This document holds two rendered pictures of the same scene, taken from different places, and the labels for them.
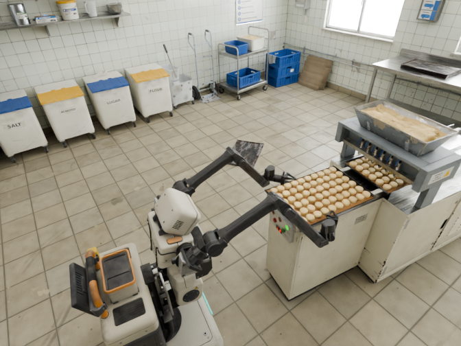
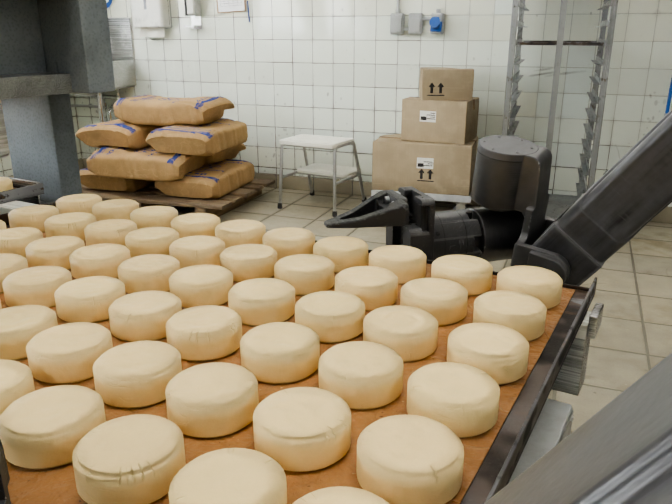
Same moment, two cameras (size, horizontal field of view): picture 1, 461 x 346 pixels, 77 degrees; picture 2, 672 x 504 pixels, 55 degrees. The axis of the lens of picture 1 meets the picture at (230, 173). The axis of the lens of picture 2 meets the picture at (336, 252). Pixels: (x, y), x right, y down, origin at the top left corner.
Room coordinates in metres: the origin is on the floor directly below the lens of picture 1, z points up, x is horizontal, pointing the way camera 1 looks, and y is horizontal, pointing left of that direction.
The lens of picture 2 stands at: (1.62, -0.12, 1.10)
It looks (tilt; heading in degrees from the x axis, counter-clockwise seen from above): 19 degrees down; 234
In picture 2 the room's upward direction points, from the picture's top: straight up
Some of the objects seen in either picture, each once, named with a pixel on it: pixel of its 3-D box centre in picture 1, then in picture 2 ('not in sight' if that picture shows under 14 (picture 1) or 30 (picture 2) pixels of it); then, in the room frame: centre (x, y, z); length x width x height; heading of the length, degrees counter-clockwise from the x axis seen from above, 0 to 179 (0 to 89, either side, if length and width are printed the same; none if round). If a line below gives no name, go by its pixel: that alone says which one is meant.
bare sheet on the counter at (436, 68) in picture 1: (431, 66); not in sight; (3.95, -2.74, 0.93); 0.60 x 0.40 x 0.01; 35
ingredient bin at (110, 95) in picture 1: (111, 102); not in sight; (4.38, 1.84, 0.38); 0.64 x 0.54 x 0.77; 33
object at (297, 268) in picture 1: (317, 236); not in sight; (1.49, -0.66, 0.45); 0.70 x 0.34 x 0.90; 115
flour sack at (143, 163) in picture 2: not in sight; (148, 160); (0.20, -4.17, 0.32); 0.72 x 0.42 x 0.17; 128
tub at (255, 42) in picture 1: (250, 42); not in sight; (5.78, -0.45, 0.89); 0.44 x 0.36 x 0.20; 42
